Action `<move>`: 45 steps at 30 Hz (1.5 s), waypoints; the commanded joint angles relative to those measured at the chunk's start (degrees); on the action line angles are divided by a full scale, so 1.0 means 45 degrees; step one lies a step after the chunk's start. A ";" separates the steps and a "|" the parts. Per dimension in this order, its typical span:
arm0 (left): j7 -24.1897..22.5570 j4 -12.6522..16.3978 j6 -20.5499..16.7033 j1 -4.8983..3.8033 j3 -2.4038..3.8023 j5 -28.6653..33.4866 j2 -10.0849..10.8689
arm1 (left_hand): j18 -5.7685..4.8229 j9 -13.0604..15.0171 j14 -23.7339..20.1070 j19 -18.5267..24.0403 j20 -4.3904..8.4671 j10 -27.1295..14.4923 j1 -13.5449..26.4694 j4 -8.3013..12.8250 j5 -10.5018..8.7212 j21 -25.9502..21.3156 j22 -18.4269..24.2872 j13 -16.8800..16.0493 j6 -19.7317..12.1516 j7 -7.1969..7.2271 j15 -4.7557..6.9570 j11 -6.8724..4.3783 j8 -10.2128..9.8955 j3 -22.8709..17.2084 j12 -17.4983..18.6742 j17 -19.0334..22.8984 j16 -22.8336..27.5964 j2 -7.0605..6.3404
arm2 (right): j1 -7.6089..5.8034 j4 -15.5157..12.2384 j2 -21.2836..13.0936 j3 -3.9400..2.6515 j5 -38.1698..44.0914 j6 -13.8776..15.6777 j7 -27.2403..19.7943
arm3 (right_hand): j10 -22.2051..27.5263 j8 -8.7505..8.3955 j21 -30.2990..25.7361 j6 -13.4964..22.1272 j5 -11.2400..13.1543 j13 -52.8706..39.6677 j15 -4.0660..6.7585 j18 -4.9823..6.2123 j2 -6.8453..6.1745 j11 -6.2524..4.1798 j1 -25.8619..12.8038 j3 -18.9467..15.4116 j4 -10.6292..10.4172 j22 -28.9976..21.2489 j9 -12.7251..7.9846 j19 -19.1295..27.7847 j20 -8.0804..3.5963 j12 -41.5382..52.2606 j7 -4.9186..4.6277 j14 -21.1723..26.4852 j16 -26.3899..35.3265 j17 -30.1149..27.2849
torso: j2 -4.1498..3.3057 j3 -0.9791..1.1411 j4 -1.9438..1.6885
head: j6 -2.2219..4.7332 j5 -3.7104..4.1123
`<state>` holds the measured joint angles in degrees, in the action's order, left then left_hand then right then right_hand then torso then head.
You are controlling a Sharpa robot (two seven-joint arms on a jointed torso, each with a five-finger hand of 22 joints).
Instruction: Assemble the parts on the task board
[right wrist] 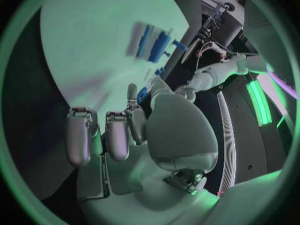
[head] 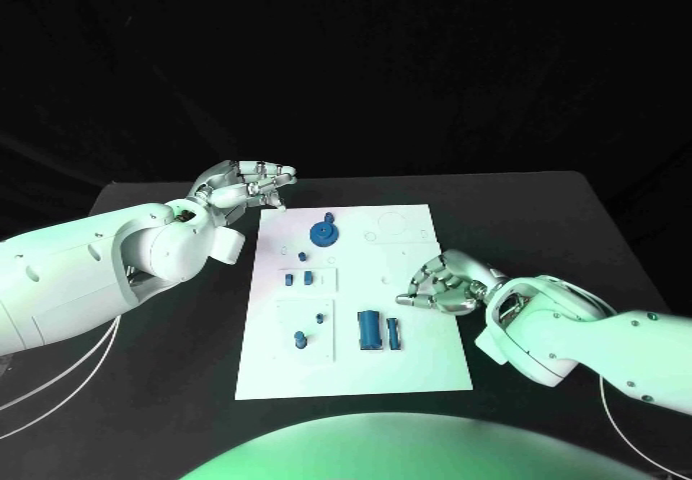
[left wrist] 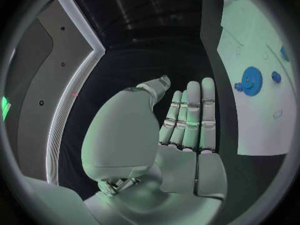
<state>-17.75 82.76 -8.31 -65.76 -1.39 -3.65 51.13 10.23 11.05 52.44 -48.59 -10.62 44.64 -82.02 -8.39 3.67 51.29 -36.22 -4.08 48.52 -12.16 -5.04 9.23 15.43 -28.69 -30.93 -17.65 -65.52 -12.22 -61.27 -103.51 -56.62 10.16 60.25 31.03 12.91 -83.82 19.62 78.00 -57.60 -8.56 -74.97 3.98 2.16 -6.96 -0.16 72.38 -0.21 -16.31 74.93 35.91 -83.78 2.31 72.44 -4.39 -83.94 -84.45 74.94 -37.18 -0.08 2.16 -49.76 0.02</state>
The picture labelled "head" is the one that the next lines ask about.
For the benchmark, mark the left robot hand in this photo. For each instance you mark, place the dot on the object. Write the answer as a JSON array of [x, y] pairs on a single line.
[[238, 187]]

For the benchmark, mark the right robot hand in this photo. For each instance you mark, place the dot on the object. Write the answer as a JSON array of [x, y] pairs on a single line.
[[448, 285]]

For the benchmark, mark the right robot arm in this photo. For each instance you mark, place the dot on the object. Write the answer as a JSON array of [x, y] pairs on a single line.
[[584, 337]]

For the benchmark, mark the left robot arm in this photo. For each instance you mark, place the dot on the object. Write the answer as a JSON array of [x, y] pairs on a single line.
[[80, 270]]

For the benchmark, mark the white task board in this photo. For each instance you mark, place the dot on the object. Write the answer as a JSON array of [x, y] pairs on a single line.
[[350, 300]]

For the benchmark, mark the thin blue cylinder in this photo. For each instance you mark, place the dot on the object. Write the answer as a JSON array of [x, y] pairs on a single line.
[[393, 333]]

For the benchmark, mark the thick blue cylinder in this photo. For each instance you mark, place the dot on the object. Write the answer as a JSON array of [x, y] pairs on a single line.
[[370, 330]]

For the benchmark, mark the blue gear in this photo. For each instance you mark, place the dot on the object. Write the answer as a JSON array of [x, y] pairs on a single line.
[[324, 232]]

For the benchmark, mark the large blue peg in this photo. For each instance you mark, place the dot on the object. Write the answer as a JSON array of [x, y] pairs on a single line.
[[298, 339]]

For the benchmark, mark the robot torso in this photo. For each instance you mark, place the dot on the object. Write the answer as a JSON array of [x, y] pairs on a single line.
[[411, 450]]

